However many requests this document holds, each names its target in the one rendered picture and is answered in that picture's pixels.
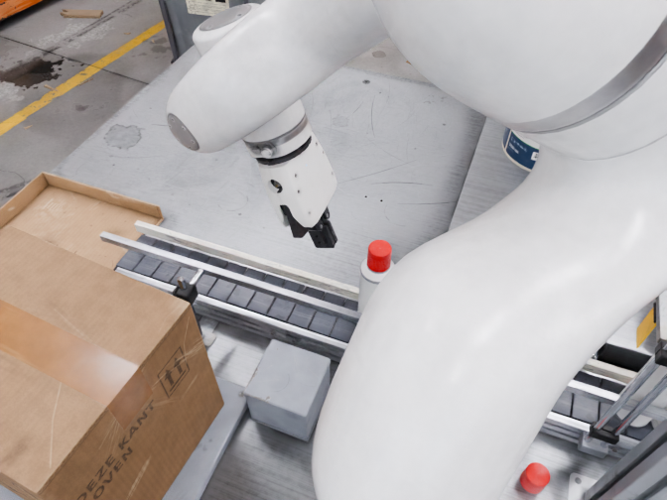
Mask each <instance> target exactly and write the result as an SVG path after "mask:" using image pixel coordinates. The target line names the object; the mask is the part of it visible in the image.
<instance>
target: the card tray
mask: <svg viewBox="0 0 667 500"><path fill-rule="evenodd" d="M137 220H139V221H142V222H146V223H149V224H152V225H156V226H159V224H160V223H161V222H162V221H163V220H164V217H163V214H162V211H161V208H160V205H157V204H154V203H150V202H147V201H144V200H140V199H137V198H133V197H130V196H127V195H123V194H120V193H116V192H113V191H110V190H106V189H103V188H100V187H94V186H90V185H87V184H84V183H80V182H77V181H73V180H70V179H67V178H63V177H60V176H56V175H53V174H50V173H46V172H41V173H40V174H38V175H37V176H36V177H35V178H34V179H33V180H32V181H30V182H29V183H28V184H27V185H26V186H25V187H23V188H22V189H21V190H20V191H19V192H18V193H17V194H15V195H14V196H13V197H12V198H11V199H10V200H8V201H7V202H6V203H5V204H4V205H3V206H2V207H0V230H1V229H2V228H3V227H4V226H6V225H10V226H13V227H15V228H17V229H20V230H22V231H24V232H27V233H29V234H31V235H34V236H36V237H38V238H41V239H43V240H45V241H48V242H50V243H52V244H54V245H57V246H59V247H61V248H64V249H66V250H67V251H70V252H72V253H74V254H77V255H79V256H81V257H84V258H86V259H88V260H91V261H93V262H95V263H98V264H100V265H102V266H105V267H107V268H109V269H112V270H113V269H114V268H115V267H116V264H117V263H118V262H119V260H120V259H121V258H122V257H123V256H124V255H125V253H126V252H127V251H128V249H125V248H122V247H119V246H116V245H113V244H110V243H107V242H104V241H102V240H101V238H100V236H99V235H100V234H101V233H102V232H103V231H104V232H108V233H111V234H114V235H117V236H120V237H123V238H127V239H130V240H133V241H137V239H138V238H139V237H140V236H141V235H142V234H144V233H142V232H138V231H137V230H136V227H135V225H134V224H135V223H136V221H137Z"/></svg>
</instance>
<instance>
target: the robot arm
mask: <svg viewBox="0 0 667 500"><path fill-rule="evenodd" d="M389 37H390V39H391V40H392V42H393V43H394V44H395V46H396V47H397V48H398V50H399V51H400V52H401V53H402V55H403V56H404V57H405V58H406V59H407V60H408V61H409V63H410V64H411V65H412V66H413V67H414V68H415V69H416V70H417V71H418V72H419V73H420V74H422V75H423V76H424V77H426V78H427V79H428V80H430V81H431V82H432V83H433V84H434V85H436V86H437V87H438V88H439V89H441V90H442V91H444V92H445V93H447V94H448V95H450V96H451V97H453V98H455V99H456V100H458V101H459V102H461V103H463V104H465V105H467V106H468V107H470V108H472V109H474V110H475V111H477V112H479V113H481V114H483V115H485V116H487V117H488V118H490V119H492V120H494V121H496V122H498V123H500V124H502V125H504V126H506V127H508V128H509V129H511V130H513V131H515V132H517V133H519V134H521V135H523V136H525V137H526V138H528V139H530V140H532V141H534V142H536V143H538V144H540V147H539V154H538V158H537V160H536V162H535V165H534V167H533V169H532V170H531V172H530V174H529V175H528V176H527V178H526V179H525V180H524V182H523V183H522V184H521V185H520V186H519V187H517V188H516V189H515V190H514V191H513V192H511V193H510V194H509V195H508V196H506V197H505V198H504V199H502V200H501V201H500V202H499V203H497V204H496V205H495V206H493V207H492V208H491V209H489V210H488V211H486V212H485V213H483V214H481V215H480V216H478V217H477V218H475V219H473V220H471V221H469V222H467V223H465V224H463V225H461V226H459V227H457V228H455V229H453V230H451V231H449V232H447V233H444V234H442V235H440V236H438V237H436V238H434V239H432V240H430V241H428V242H426V243H424V244H423V245H421V246H420V247H418V248H416V249H415V250H413V251H412V252H410V253H408V254H407V255H406V256H405V257H403V258H402V259H401V260H400V261H399V262H398V263H397V264H396V265H394V266H393V267H392V268H391V269H390V271H389V272H388V273H387V274H386V276H385V277H384V278H383V279H382V280H381V282H380V283H379V285H378V286H377V288H376V289H375V291H374V293H373V294H372V296H371V297H370V299H369V301H368V303H367V305H366V307H365V309H364V311H363V313H362V315H361V317H360V319H359V322H358V324H357V326H356V328H355V330H354V333H353V335H352V337H351V339H350V342H349V344H348V346H347V348H346V350H345V353H344V355H343V357H342V359H341V362H340V364H339V366H338V368H337V370H336V372H335V374H334V377H333V380H332V383H331V386H330V388H329V391H328V394H327V396H326V399H325V402H324V404H323V407H322V410H321V413H320V417H319V420H318V423H317V428H316V432H315V437H314V445H313V454H312V476H313V483H314V488H315V493H316V497H317V500H499V498H500V496H501V494H502V493H503V491H504V489H505V487H506V486H507V484H508V482H509V481H510V479H511V477H512V475H513V474H514V472H515V470H516V469H517V467H518V465H519V464H520V462H521V460H522V459H523V457H524V455H525V454H526V452H527V450H528V449H529V447H530V445H531V443H532V442H533V440H534V438H535V436H537V434H538V432H539V431H540V429H541V427H542V425H543V424H544V422H545V420H546V418H547V417H548V415H549V413H550V412H551V410H552V408H553V407H554V405H555V403H556V402H557V400H558V399H559V397H560V396H561V394H562V393H563V391H564V390H565V388H566V387H567V386H568V384H569V383H570V382H571V381H572V379H573V378H574V377H575V375H576V374H577V373H578V372H579V371H580V370H581V369H582V367H583V366H584V365H585V364H586V363H587V362H588V360H589V359H590V358H591V357H592V356H593V355H594V354H595V353H596V352H597V351H598V350H599V349H600V348H601V347H602V346H603V345H604V344H605V343H606V342H607V341H608V340H609V339H610V338H611V337H612V336H613V335H614V334H615V333H616V332H617V331H618V330H619V329H620V328H621V327H622V326H623V325H624V324H625V323H626V322H627V321H628V320H630V319H631V318H632V317H633V316H634V315H635V314H636V313H638V312H639V311H640V310H641V309H643V308H644V307H645V306H646V305H647V304H649V303H650V302H651V301H653V300H654V299H655V298H657V297H658V296H659V295H661V294H662V293H663V292H664V291H666V290H667V0H266V1H264V2H263V3H262V4H261V5H259V4H254V3H249V4H242V5H238V6H235V7H232V8H229V9H226V10H224V11H222V12H219V13H217V14H215V15H214V16H212V17H210V18H208V19H207V20H205V21H204V22H203V23H201V24H200V25H199V26H198V27H197V28H196V30H195V31H194V33H193V41H194V43H195V45H196V47H197V49H198V51H199V53H200V56H201V58H200V59H199V60H198V61H197V62H196V63H195V65H194V66H193V67H192V68H191V69H190V70H189V71H188V72H187V74H186V75H185V76H184V77H183V78H182V80H181V81H180V82H179V83H178V85H177V86H176V87H175V88H174V90H173V92H172V93H171V95H170V97H169V100H168V103H167V108H166V116H167V122H168V125H169V128H170V130H171V132H172V133H173V135H174V136H175V138H176V139H177V140H178V141H179V142H180V143H181V144H182V145H184V146H185V147H186V148H188V149H190V150H192V151H195V152H198V153H214V152H217V151H220V150H223V149H225V148H226V147H228V146H230V145H232V144H234V143H235V142H237V141H239V140H241V139H242V140H243V142H244V144H245V146H246V148H247V150H248V152H249V154H250V156H251V157H252V158H256V160H257V162H258V163H259V164H258V168H259V171H260V175H261V178H262V181H263V184H264V186H265V189H266V191H267V194H268V196H269V199H270V201H271V204H272V206H273V208H274V210H275V212H276V214H277V216H278V218H279V220H280V221H281V223H282V224H283V225H284V226H285V227H288V226H290V228H291V231H292V235H293V237H294V238H303V237H304V236H305V235H306V234H307V233H308V232H309V234H310V236H311V238H312V240H313V243H314V245H315V247H317V248H334V247H335V244H336V243H337V237H336V235H335V232H334V229H333V226H332V224H331V222H330V221H329V220H328V219H330V212H329V209H328V204H329V202H330V200H331V198H332V196H333V194H334V191H335V189H336V185H337V181H336V177H335V175H334V171H333V169H332V166H331V164H330V162H329V160H328V158H327V156H326V153H325V152H324V150H323V148H322V146H321V144H320V142H319V141H318V139H317V137H316V136H315V134H314V133H313V132H312V126H311V124H310V121H309V118H308V116H307V113H306V111H305V109H304V106H303V104H302V101H301V99H300V98H302V97H303V96H304V95H306V94H307V93H308V92H310V91H311V90H312V89H314V88H315V87H316V86H318V85H319V84H320V83H321V82H323V81H324V80H325V79H327V78H328V77H329V76H331V75H332V74H333V73H335V72H336V71H337V70H339V69H340V68H341V67H343V66H344V65H346V64H347V63H349V62H351V61H352V60H354V59H355V58H357V57H358V56H360V55H362V54H363V53H365V52H367V51H368V50H370V49H372V48H373V47H375V46H376V45H378V44H380V43H381V42H383V41H384V40H386V39H388V38H389Z"/></svg>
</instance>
